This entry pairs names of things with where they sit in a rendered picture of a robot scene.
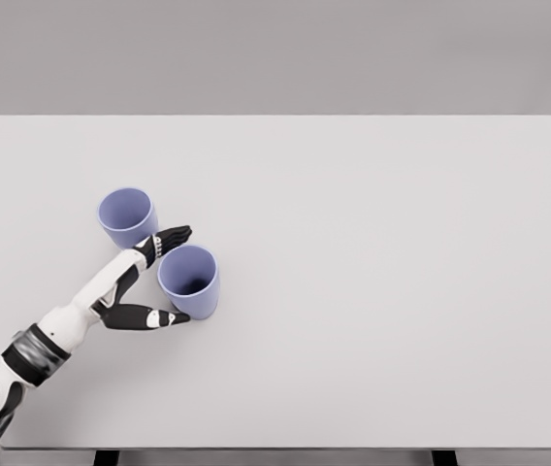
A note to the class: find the lavender blue cup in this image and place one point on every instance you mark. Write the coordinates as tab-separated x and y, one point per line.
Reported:
190	284
127	218

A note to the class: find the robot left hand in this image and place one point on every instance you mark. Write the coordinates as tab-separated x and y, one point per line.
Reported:
115	272

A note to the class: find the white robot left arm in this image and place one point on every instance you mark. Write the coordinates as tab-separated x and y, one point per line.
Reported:
38	349

